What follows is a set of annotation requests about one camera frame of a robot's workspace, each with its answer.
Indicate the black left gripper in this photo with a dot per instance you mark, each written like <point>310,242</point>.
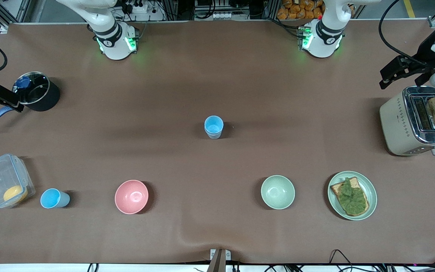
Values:
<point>426,49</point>

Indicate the blue plastic cup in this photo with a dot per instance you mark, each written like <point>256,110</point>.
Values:
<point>213,122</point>
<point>60,199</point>
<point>213,136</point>

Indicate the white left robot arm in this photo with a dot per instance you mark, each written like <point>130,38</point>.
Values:
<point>325,41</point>

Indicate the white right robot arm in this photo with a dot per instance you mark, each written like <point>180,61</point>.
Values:
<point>113,45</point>

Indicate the glass lid blue knob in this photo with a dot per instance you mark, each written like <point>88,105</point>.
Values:
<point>36,92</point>

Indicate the beige chrome toaster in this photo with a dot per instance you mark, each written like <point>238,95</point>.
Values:
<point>395,124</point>

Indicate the yellow round food piece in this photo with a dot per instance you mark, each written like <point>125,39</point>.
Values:
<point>14,193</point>

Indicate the pale green plate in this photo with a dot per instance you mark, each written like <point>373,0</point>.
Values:
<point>371,194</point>

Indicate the orange packaged snacks pile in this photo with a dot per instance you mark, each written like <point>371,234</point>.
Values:
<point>296,9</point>

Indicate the toast slice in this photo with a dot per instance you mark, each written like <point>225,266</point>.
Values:
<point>336,188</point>

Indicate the green lettuce leaf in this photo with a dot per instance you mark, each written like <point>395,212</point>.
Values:
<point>351,198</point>

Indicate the pink bowl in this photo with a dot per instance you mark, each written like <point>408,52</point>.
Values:
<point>131,196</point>

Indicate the white power strip with plugs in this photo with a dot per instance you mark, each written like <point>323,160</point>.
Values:
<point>140,8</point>

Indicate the pale green bowl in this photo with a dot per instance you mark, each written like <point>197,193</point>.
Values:
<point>278,192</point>

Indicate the small white power strip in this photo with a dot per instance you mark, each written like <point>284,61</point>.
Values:
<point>223,16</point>

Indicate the brown table cover mat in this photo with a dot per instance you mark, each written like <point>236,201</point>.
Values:
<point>210,181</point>

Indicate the metal mount bracket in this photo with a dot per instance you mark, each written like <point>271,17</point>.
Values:
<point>219,262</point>

